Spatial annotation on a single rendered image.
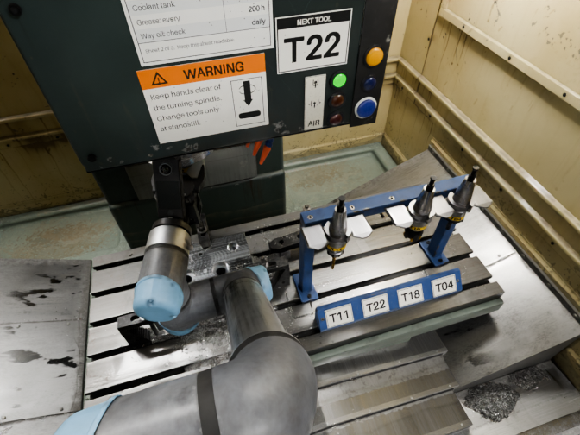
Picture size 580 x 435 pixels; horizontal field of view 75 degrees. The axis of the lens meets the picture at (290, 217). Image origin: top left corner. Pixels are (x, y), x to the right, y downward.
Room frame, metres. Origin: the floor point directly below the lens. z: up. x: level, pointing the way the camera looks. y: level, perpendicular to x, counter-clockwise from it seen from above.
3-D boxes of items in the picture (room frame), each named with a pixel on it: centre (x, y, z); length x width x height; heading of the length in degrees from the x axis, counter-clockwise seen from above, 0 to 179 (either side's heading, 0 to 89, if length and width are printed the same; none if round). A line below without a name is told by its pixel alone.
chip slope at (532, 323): (0.80, -0.40, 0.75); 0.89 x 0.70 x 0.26; 16
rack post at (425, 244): (0.72, -0.47, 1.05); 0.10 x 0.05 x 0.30; 16
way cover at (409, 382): (0.29, -0.08, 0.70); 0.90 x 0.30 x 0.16; 106
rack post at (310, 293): (0.60, -0.04, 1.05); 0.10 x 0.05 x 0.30; 16
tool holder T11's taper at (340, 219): (0.56, -0.11, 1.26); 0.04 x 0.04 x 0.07
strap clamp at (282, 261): (0.61, 0.07, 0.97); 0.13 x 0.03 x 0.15; 106
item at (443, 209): (0.64, -0.38, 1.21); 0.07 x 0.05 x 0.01; 16
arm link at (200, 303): (0.35, 0.20, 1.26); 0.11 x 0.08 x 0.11; 107
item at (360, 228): (0.58, -0.16, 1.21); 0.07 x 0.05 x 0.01; 16
